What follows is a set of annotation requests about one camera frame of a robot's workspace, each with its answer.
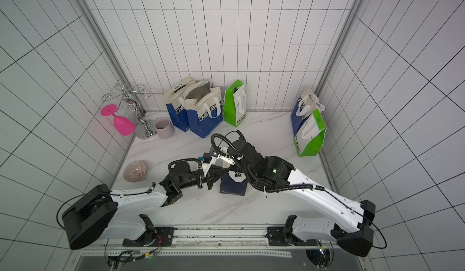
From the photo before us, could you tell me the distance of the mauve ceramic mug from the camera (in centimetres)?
105

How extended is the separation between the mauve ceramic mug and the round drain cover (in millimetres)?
212

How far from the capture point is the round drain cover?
0.90 metres
